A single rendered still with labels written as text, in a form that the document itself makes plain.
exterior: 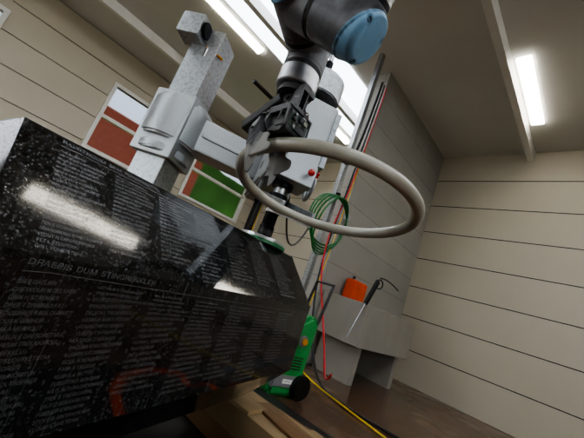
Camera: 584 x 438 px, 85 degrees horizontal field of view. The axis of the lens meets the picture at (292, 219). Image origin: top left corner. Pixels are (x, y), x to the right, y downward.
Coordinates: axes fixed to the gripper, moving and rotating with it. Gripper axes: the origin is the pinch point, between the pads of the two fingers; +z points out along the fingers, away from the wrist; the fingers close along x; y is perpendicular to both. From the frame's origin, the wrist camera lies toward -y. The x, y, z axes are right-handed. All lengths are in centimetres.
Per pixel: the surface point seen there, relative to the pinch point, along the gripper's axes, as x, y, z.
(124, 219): -9.6, -29.7, 16.0
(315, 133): 52, -44, -55
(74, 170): -22.6, -34.1, 10.0
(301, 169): 52, -45, -36
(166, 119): 16, -125, -53
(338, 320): 278, -153, 14
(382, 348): 334, -122, 26
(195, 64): 18, -130, -97
